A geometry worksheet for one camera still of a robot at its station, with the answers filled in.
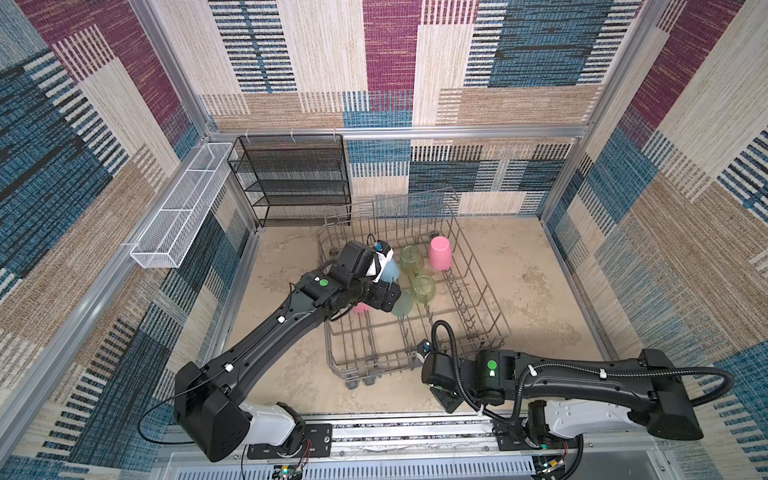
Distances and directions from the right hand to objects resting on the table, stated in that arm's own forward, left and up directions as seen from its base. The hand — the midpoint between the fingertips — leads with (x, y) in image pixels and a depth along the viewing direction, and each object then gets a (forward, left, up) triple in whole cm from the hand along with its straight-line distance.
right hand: (445, 392), depth 73 cm
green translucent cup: (+36, +6, +4) cm, 37 cm away
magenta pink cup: (+13, +19, +20) cm, 31 cm away
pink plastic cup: (+39, -4, +4) cm, 39 cm away
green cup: (+30, +2, 0) cm, 30 cm away
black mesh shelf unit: (+71, +46, +9) cm, 85 cm away
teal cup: (+25, +8, -3) cm, 27 cm away
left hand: (+22, +13, +14) cm, 29 cm away
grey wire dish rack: (+36, -5, -5) cm, 37 cm away
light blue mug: (+35, +12, +1) cm, 37 cm away
